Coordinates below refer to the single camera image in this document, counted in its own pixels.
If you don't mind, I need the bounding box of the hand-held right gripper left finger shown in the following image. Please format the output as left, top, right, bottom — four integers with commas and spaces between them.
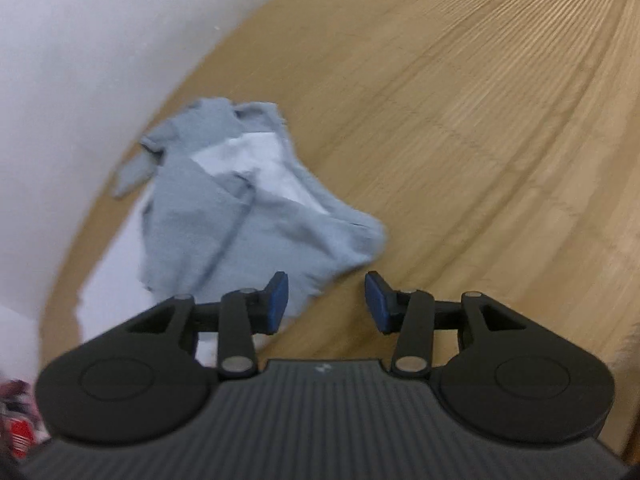
122, 271, 290, 379

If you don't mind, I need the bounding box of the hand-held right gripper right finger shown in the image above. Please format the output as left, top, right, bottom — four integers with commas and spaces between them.
365, 271, 531, 379

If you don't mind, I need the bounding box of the white shirt with grey sleeves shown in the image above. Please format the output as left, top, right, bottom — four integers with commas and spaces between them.
77, 97, 390, 363

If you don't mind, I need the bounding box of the plaid cloth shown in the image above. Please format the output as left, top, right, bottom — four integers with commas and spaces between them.
0, 379, 46, 423

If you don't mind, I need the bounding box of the grey garment with red print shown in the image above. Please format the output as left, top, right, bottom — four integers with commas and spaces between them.
5, 412, 42, 460

